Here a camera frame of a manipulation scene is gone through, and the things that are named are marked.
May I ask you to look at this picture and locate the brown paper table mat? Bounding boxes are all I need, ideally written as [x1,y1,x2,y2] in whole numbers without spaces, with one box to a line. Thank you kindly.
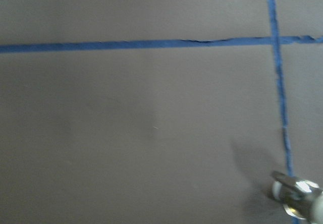
[1,0,322,223]

